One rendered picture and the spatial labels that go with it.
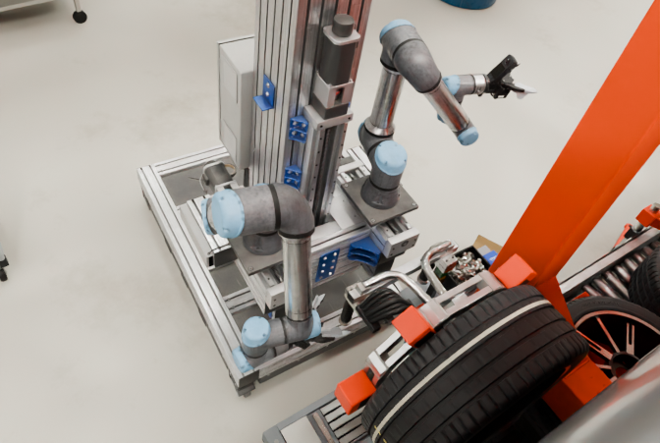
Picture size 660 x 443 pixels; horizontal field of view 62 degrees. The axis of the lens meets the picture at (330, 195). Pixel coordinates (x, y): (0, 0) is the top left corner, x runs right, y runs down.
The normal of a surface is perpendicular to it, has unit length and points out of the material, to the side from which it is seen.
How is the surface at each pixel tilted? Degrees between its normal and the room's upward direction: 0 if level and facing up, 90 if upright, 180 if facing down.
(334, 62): 90
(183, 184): 0
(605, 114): 90
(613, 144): 90
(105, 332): 0
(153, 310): 0
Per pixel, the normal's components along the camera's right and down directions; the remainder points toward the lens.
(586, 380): 0.13, -0.66
